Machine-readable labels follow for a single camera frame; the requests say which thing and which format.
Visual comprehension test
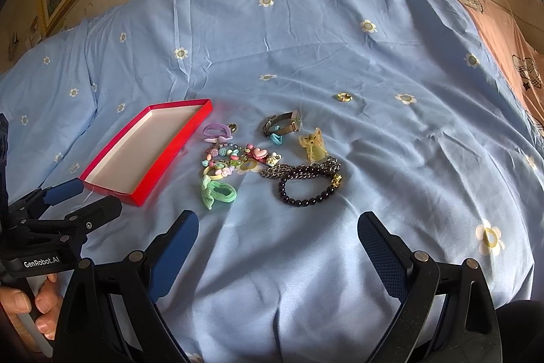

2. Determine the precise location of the left hand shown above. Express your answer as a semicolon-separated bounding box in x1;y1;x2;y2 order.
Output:
1;274;63;346

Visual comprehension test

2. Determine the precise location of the silver chain bracelet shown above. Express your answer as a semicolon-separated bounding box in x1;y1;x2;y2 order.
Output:
259;156;342;182

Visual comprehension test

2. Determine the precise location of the black bead bracelet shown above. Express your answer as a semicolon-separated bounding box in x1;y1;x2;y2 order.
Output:
277;173;345;208

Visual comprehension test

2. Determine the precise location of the yellow hair claw clip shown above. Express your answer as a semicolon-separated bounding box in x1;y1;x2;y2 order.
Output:
299;127;328;163

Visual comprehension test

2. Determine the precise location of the purple hair tie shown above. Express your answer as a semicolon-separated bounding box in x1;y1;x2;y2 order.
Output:
202;122;232;144

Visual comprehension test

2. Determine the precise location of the pink heart hair clip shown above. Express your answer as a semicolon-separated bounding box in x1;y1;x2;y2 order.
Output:
245;144;282;167

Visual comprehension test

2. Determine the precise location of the green hair tie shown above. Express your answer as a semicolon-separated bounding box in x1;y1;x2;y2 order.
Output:
200;179;238;211

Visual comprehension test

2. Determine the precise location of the red jewelry box tray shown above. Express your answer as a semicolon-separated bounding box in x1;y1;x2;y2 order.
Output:
80;99;213;207

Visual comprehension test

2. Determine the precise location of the colourful charm bead bracelet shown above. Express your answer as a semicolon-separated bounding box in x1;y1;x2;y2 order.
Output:
201;141;248;182

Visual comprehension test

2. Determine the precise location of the pink cartoon blanket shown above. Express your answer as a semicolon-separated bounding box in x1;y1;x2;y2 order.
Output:
457;0;543;132

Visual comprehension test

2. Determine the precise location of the brown strap wristwatch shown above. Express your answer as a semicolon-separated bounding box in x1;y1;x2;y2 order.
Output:
263;111;302;137

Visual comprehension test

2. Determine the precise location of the blue floral bed sheet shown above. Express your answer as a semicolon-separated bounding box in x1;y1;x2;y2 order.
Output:
1;0;543;362

